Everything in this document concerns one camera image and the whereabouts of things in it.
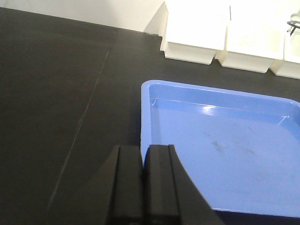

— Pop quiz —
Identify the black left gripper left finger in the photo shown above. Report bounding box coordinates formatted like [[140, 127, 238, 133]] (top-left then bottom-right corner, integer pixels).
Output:
[[82, 145, 143, 225]]

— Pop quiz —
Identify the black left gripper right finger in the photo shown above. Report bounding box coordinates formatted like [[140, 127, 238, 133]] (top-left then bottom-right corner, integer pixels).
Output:
[[143, 145, 224, 225]]

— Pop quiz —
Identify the blue plastic tray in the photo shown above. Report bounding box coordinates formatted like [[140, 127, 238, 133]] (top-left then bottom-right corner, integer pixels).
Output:
[[141, 80, 300, 218]]

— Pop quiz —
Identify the white left storage bin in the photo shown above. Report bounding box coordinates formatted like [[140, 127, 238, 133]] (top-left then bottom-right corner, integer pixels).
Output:
[[160, 0, 230, 65]]

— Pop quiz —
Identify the white storage bin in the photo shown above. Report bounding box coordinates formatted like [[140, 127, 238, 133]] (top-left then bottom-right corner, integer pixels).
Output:
[[270, 34, 300, 79], [160, 0, 230, 65], [215, 21, 285, 73]]

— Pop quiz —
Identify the white middle storage bin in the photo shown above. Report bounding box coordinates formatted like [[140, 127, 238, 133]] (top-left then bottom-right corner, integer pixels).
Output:
[[215, 21, 285, 73]]

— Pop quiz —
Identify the white right storage bin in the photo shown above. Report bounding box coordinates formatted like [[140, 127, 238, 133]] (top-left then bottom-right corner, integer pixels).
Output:
[[270, 34, 300, 79]]

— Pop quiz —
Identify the black wire tripod stand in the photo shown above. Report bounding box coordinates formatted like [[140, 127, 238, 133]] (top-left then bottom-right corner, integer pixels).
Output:
[[287, 21, 300, 36]]

